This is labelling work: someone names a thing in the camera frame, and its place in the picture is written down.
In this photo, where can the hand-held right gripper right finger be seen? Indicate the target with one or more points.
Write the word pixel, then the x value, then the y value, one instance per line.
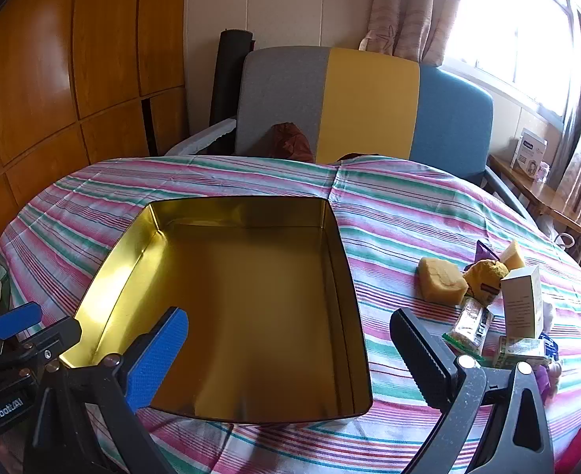
pixel 418 350

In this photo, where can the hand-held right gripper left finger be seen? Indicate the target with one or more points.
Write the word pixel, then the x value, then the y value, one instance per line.
pixel 157 355

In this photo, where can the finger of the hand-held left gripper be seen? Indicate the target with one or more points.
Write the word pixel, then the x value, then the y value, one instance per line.
pixel 16 320
pixel 48 338

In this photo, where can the yellow sponge block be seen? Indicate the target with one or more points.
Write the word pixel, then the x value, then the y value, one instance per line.
pixel 512 255
pixel 441 281

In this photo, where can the yellow sock bundle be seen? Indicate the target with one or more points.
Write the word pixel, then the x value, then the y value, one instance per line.
pixel 485 274

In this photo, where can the gold tin box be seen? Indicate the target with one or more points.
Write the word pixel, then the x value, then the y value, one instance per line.
pixel 251 306

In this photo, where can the white carton box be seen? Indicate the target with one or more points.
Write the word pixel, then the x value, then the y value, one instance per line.
pixel 520 301

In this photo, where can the blue tissue pack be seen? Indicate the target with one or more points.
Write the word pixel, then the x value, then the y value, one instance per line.
pixel 549 348

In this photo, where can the purple snack packet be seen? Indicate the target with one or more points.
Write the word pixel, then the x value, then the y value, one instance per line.
pixel 483 252
pixel 547 380

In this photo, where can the white plastic bundle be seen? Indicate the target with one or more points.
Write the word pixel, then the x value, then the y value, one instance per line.
pixel 548 313

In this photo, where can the striped tablecloth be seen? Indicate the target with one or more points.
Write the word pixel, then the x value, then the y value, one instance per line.
pixel 394 207

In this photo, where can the wooden side table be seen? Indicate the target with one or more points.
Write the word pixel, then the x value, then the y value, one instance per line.
pixel 542 197

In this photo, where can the small pale jar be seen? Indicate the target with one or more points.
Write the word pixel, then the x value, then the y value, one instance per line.
pixel 543 171

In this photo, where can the white cardboard box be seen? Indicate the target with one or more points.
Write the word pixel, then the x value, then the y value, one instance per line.
pixel 530 150

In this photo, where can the dark red cloth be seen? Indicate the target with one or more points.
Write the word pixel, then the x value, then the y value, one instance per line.
pixel 293 143

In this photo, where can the grey yellow blue sofa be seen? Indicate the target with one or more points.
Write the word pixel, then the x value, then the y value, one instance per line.
pixel 369 103

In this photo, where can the wooden wardrobe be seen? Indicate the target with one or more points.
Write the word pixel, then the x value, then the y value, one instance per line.
pixel 48 59

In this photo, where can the black rolled mat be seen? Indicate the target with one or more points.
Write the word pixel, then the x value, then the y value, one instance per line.
pixel 228 79

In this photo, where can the window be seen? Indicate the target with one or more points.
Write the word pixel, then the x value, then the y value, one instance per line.
pixel 517 24

